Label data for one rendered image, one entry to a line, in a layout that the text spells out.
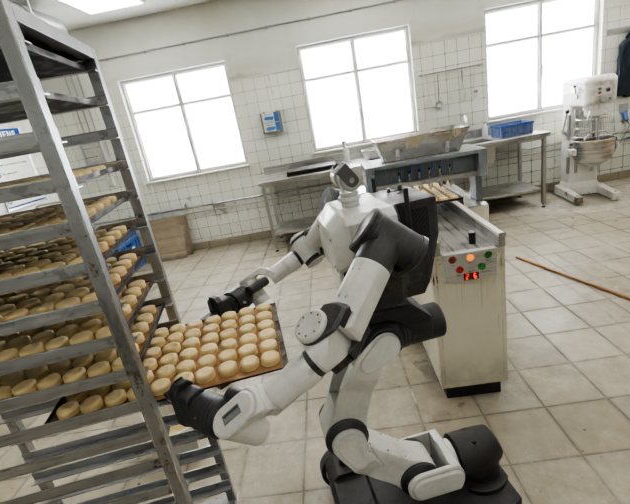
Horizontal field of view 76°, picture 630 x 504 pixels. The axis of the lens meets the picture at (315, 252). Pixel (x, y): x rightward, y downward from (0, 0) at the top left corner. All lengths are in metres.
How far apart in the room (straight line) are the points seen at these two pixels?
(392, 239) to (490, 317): 1.31
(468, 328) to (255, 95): 4.25
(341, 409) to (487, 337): 1.06
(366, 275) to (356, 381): 0.50
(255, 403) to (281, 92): 4.95
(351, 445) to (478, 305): 1.02
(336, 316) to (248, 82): 4.96
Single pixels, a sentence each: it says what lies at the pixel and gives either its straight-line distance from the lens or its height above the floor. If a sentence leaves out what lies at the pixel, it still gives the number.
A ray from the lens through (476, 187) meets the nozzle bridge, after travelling 2.78.
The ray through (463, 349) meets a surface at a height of 0.31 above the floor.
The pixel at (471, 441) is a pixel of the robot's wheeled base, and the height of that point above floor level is 0.35.
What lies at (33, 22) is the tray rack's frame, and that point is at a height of 1.80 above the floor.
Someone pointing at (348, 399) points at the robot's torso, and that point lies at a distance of 1.36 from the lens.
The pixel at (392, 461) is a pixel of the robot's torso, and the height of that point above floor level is 0.39.
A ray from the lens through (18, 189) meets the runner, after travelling 0.99.
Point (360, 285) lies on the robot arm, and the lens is 0.86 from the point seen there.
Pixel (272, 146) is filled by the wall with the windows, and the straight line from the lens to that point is 5.59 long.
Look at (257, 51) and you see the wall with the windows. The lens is 5.64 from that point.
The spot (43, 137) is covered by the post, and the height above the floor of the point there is 1.59.
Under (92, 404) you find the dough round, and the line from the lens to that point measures 1.20.
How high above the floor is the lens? 1.55
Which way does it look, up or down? 19 degrees down
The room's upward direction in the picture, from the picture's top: 11 degrees counter-clockwise
